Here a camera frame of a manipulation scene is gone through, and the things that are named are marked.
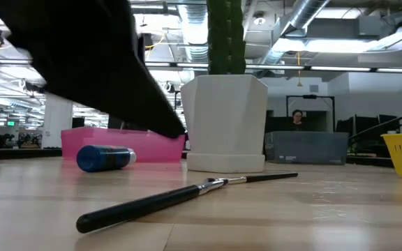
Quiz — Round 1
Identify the dark blue paint bottle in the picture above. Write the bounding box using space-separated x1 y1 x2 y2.
75 144 137 174

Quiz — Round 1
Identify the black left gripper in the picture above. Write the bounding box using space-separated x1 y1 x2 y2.
0 0 186 139

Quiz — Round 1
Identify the white hexagonal plant pot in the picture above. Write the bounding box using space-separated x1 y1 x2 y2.
179 74 269 174

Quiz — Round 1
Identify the pink-red translucent plastic bin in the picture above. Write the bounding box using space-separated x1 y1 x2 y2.
60 126 186 164

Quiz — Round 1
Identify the white building column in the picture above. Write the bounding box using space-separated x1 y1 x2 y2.
41 93 74 149

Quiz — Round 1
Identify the silver spiral air duct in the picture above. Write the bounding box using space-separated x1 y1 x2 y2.
178 3 209 63
256 0 331 67

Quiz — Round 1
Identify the person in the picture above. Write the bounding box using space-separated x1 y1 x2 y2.
289 109 307 132

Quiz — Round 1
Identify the black background rig frame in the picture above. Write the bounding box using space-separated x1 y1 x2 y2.
285 94 336 132

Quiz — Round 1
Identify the black desk monitor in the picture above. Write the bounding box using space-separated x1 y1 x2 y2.
355 115 380 133
107 116 150 132

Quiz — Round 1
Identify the long ceiling light strip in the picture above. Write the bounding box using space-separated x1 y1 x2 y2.
0 59 402 73

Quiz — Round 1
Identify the silver rectangular air duct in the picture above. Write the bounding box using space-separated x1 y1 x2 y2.
305 15 397 40

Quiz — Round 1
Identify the grey plastic bin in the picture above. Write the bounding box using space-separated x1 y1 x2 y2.
264 130 350 166

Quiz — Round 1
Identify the green cactus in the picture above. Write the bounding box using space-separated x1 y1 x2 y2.
206 0 247 76

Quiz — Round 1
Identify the thick black-handled paintbrush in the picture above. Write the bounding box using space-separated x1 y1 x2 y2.
75 177 228 235

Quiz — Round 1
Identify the thin black-handled paintbrush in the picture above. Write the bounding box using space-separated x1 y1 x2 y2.
207 172 299 186

